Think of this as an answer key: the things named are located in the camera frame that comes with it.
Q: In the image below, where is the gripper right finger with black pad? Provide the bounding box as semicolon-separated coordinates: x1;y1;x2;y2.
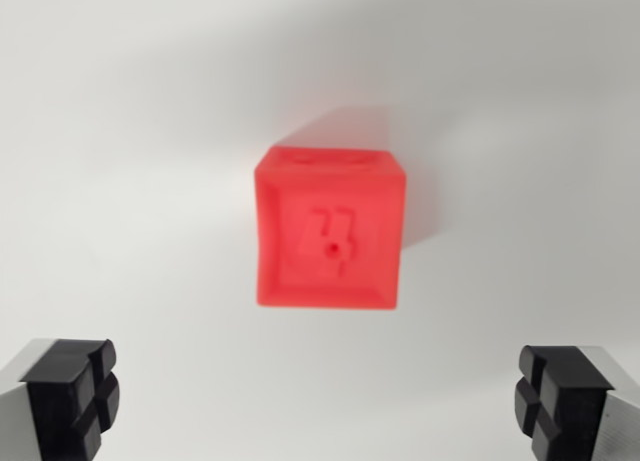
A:
513;344;640;461

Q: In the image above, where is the red cube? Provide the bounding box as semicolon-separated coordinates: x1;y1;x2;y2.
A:
253;144;409;312

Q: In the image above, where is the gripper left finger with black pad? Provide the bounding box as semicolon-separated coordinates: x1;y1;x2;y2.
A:
0;338;122;461

